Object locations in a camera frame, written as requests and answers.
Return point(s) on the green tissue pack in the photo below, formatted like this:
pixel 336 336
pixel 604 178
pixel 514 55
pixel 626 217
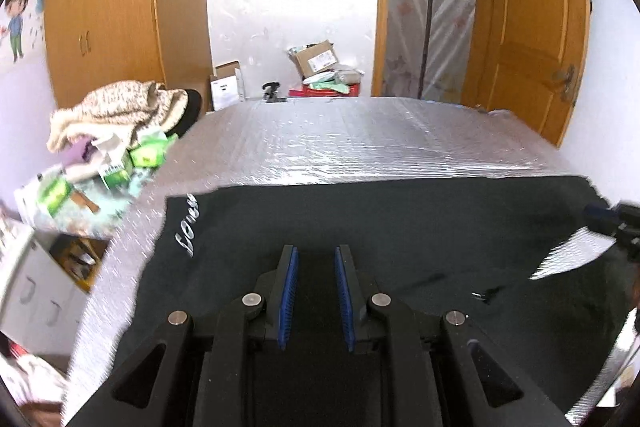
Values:
pixel 150 152
pixel 55 197

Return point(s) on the printed side table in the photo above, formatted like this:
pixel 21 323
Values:
pixel 115 212

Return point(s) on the dark cloth bundle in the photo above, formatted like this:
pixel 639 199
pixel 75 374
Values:
pixel 192 112

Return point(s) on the clear plastic door curtain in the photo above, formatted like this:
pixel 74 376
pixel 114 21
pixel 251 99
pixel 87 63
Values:
pixel 450 7

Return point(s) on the silver foil mat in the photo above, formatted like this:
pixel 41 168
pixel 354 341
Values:
pixel 350 142

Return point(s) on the purple cloth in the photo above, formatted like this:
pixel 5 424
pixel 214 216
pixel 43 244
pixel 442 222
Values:
pixel 80 152

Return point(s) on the pink white bedding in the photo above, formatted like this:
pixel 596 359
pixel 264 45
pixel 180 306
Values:
pixel 30 377

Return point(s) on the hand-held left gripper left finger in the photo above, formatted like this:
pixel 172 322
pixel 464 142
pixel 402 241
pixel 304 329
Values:
pixel 288 297

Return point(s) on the black garment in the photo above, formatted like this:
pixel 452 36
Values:
pixel 400 227

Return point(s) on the white box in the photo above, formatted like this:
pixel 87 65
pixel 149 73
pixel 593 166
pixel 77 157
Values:
pixel 225 92

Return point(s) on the yellow bag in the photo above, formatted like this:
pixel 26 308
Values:
pixel 75 262

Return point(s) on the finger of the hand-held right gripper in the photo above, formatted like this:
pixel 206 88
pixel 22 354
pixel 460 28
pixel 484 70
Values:
pixel 599 214

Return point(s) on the green white carton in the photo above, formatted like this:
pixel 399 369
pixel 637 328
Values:
pixel 116 172

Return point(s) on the wooden door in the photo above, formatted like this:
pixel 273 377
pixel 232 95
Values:
pixel 530 32

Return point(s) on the light green packet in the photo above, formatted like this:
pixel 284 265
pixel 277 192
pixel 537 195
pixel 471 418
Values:
pixel 325 82

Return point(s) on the grey plastic parcel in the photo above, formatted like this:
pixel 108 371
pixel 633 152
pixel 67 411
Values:
pixel 350 74

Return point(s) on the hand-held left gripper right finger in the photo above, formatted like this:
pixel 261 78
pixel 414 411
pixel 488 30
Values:
pixel 345 297

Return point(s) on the cartoon couple wall sticker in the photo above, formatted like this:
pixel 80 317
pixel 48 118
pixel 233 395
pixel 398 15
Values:
pixel 17 12

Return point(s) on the wooden wardrobe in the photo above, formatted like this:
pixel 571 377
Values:
pixel 125 7

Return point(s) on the pale pink cloth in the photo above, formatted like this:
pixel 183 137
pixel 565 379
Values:
pixel 82 173

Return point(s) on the cardboard box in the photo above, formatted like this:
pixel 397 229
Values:
pixel 317 59

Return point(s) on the red box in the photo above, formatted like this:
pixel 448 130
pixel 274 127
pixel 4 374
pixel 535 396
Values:
pixel 310 91

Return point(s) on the wooden door frame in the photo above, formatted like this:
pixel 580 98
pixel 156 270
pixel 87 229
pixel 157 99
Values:
pixel 382 7

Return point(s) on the wooden comb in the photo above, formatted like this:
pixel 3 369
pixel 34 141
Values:
pixel 86 203

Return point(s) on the small black device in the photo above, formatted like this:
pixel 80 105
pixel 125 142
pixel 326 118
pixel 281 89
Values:
pixel 272 92

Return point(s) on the grey drawer cabinet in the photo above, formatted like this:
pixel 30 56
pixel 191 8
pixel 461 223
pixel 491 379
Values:
pixel 35 297

